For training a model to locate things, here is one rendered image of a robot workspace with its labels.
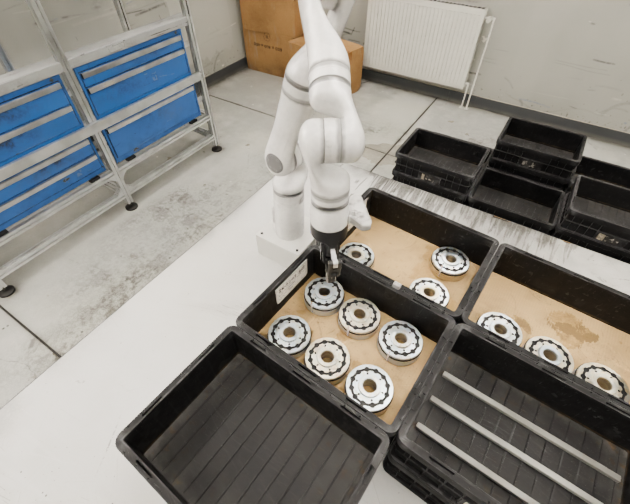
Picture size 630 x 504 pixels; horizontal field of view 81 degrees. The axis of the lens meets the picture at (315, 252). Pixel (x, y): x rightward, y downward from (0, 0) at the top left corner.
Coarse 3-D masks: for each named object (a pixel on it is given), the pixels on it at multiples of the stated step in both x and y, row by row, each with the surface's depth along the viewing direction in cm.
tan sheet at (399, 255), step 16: (384, 224) 116; (352, 240) 112; (368, 240) 112; (384, 240) 112; (400, 240) 112; (416, 240) 112; (384, 256) 107; (400, 256) 107; (416, 256) 107; (384, 272) 103; (400, 272) 103; (416, 272) 103; (448, 288) 100; (464, 288) 100; (448, 304) 96
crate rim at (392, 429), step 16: (304, 256) 94; (288, 272) 91; (368, 272) 91; (272, 288) 87; (256, 304) 84; (416, 304) 85; (240, 320) 81; (448, 320) 81; (256, 336) 79; (448, 336) 79; (432, 352) 76; (320, 384) 72; (416, 384) 72; (352, 400) 70; (368, 416) 68; (400, 416) 68
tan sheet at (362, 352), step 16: (304, 288) 100; (288, 304) 96; (304, 304) 96; (272, 320) 93; (320, 320) 93; (336, 320) 93; (384, 320) 93; (288, 336) 90; (320, 336) 90; (336, 336) 90; (352, 352) 87; (368, 352) 87; (352, 368) 84; (384, 368) 84; (400, 368) 84; (416, 368) 84; (336, 384) 82; (400, 384) 82; (400, 400) 80; (384, 416) 77
